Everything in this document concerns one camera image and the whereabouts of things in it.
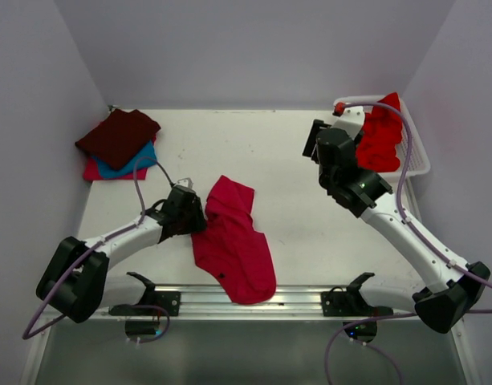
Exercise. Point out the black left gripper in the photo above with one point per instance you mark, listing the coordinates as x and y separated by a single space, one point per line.
198 222

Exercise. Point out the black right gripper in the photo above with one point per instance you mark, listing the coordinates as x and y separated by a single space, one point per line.
311 147

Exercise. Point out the crimson t-shirt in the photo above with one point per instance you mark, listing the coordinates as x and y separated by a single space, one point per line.
230 249

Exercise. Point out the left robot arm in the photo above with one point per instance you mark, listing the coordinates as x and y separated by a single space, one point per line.
76 281

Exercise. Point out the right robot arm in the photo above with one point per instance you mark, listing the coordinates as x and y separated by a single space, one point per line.
450 285

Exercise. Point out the bright red t-shirt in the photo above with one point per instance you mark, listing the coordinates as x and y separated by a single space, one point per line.
382 133

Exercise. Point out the blue folded t-shirt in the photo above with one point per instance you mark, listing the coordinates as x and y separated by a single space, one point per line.
146 156

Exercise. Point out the dark maroon folded t-shirt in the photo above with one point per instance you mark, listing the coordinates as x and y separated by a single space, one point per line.
118 138

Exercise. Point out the pink folded t-shirt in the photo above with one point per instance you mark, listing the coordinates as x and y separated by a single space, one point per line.
91 173

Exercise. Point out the white plastic basket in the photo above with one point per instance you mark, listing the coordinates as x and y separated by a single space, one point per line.
418 161

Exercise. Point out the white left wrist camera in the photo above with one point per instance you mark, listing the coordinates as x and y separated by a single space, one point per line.
185 184

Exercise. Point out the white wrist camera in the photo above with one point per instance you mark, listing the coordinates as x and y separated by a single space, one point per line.
349 119
185 184

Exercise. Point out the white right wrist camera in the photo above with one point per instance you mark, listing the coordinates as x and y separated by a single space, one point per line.
349 119

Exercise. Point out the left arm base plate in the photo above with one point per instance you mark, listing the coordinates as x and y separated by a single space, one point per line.
170 301

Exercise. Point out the aluminium mounting rail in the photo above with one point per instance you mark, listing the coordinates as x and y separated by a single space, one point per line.
198 302

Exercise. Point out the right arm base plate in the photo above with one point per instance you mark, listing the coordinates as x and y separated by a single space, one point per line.
338 302

